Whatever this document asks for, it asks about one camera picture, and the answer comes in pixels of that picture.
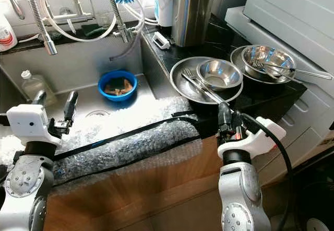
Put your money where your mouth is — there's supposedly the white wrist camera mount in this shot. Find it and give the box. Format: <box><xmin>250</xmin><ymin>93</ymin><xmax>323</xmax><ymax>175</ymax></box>
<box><xmin>6</xmin><ymin>104</ymin><xmax>58</xmax><ymax>147</ymax></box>
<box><xmin>218</xmin><ymin>117</ymin><xmax>288</xmax><ymax>158</ymax></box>

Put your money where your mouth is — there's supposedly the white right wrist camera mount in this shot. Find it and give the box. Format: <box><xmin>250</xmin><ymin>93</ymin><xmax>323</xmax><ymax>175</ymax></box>
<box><xmin>218</xmin><ymin>117</ymin><xmax>288</xmax><ymax>158</ymax></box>

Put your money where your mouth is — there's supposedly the long steel utensil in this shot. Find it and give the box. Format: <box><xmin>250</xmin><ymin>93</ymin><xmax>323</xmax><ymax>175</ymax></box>
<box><xmin>266</xmin><ymin>63</ymin><xmax>333</xmax><ymax>80</ymax></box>

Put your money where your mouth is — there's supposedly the blue plastic bowl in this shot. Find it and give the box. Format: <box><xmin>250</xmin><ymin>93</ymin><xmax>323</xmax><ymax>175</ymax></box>
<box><xmin>97</xmin><ymin>70</ymin><xmax>138</xmax><ymax>102</ymax></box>

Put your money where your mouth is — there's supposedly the white filter cylinder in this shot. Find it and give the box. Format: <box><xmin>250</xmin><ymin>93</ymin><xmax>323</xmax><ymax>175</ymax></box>
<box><xmin>154</xmin><ymin>0</ymin><xmax>175</xmax><ymax>28</ymax></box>

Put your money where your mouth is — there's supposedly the translucent purple hose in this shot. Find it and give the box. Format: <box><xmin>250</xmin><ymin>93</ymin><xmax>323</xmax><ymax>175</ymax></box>
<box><xmin>110</xmin><ymin>27</ymin><xmax>144</xmax><ymax>62</ymax></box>

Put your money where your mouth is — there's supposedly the large steel bowl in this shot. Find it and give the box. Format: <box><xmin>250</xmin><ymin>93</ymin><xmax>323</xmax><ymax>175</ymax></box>
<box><xmin>241</xmin><ymin>44</ymin><xmax>296</xmax><ymax>80</ymax></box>

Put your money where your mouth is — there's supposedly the steel fork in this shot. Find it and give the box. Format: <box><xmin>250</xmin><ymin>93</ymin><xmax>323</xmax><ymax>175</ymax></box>
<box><xmin>182</xmin><ymin>67</ymin><xmax>224</xmax><ymax>104</ymax></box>
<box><xmin>250</xmin><ymin>59</ymin><xmax>280</xmax><ymax>77</ymax></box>

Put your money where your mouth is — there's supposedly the large steel plate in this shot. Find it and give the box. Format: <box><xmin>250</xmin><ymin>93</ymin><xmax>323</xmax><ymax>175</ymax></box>
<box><xmin>170</xmin><ymin>56</ymin><xmax>244</xmax><ymax>105</ymax></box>
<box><xmin>230</xmin><ymin>45</ymin><xmax>301</xmax><ymax>84</ymax></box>

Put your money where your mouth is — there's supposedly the brown sponge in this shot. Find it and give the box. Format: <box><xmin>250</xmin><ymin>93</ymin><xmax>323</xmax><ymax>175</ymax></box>
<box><xmin>103</xmin><ymin>78</ymin><xmax>133</xmax><ymax>96</ymax></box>

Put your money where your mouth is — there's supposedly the silver spring neck faucet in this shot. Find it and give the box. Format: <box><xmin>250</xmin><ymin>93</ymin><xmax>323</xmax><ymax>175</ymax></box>
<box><xmin>23</xmin><ymin>0</ymin><xmax>58</xmax><ymax>55</ymax></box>

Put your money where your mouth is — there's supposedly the white dishwasher appliance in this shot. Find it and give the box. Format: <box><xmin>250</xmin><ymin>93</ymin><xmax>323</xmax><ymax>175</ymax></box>
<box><xmin>224</xmin><ymin>0</ymin><xmax>334</xmax><ymax>186</ymax></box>

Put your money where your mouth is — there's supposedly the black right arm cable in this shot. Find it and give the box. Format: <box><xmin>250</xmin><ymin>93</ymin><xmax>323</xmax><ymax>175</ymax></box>
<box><xmin>240</xmin><ymin>112</ymin><xmax>293</xmax><ymax>231</ymax></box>

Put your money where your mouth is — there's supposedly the clear glass bottle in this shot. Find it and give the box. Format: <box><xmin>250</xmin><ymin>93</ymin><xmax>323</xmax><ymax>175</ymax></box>
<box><xmin>21</xmin><ymin>70</ymin><xmax>49</xmax><ymax>103</ymax></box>

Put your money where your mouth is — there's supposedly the white plastic clip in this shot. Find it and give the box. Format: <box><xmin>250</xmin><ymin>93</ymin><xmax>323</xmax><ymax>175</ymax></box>
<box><xmin>152</xmin><ymin>31</ymin><xmax>172</xmax><ymax>50</ymax></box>

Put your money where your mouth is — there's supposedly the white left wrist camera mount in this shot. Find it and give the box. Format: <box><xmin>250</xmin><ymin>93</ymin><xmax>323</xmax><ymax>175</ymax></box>
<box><xmin>6</xmin><ymin>104</ymin><xmax>58</xmax><ymax>147</ymax></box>

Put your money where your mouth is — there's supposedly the wooden sink cabinet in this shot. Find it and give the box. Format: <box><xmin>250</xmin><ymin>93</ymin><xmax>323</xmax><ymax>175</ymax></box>
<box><xmin>42</xmin><ymin>137</ymin><xmax>222</xmax><ymax>231</ymax></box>

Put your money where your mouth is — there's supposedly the round sink drain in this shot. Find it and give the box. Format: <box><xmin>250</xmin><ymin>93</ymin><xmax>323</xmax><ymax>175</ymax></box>
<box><xmin>85</xmin><ymin>109</ymin><xmax>110</xmax><ymax>118</ymax></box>

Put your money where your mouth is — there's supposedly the steel kitchen sink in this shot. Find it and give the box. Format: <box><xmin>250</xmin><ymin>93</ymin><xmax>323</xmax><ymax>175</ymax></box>
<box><xmin>0</xmin><ymin>32</ymin><xmax>181</xmax><ymax>153</ymax></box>

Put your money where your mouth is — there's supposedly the green sponge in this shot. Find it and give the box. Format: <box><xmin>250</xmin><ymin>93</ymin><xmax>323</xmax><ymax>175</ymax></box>
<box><xmin>81</xmin><ymin>24</ymin><xmax>108</xmax><ymax>37</ymax></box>

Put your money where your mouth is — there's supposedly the white red-label soap bottle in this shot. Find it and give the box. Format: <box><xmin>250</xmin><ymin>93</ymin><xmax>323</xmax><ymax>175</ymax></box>
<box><xmin>0</xmin><ymin>14</ymin><xmax>17</xmax><ymax>52</ymax></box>

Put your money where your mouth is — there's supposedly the silver faucet with sprayer hose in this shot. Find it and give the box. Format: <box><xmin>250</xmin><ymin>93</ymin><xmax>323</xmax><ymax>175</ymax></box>
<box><xmin>39</xmin><ymin>0</ymin><xmax>136</xmax><ymax>43</ymax></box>

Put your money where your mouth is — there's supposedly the tall steel cylinder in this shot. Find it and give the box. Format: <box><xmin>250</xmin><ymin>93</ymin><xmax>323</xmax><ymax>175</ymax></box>
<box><xmin>171</xmin><ymin>0</ymin><xmax>217</xmax><ymax>48</ymax></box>

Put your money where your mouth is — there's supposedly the small steel bowl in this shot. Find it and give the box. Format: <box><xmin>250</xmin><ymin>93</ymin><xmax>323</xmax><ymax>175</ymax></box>
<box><xmin>197</xmin><ymin>59</ymin><xmax>243</xmax><ymax>90</ymax></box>

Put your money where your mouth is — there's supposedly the white plastic tube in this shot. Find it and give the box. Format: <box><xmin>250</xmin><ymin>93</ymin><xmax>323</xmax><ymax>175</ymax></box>
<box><xmin>39</xmin><ymin>0</ymin><xmax>118</xmax><ymax>43</ymax></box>
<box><xmin>125</xmin><ymin>0</ymin><xmax>160</xmax><ymax>25</ymax></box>

